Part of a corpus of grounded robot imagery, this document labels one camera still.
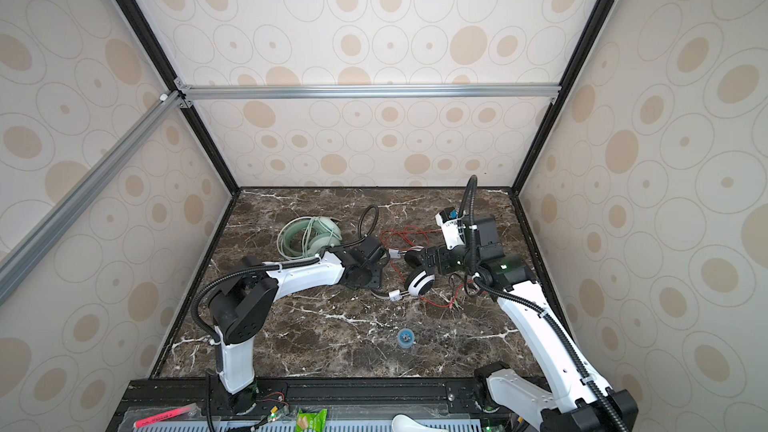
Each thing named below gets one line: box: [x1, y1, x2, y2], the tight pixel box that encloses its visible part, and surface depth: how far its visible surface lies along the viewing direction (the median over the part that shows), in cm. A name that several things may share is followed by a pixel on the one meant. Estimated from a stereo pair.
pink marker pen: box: [134, 407, 192, 428], surface depth 72 cm
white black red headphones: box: [370, 246, 435, 301], surface depth 88 cm
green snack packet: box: [296, 408, 329, 432], surface depth 70 cm
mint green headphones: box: [277, 216, 343, 260], surface depth 100 cm
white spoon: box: [391, 414, 449, 432], surface depth 71 cm
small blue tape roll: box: [398, 328, 415, 349], surface depth 85 cm
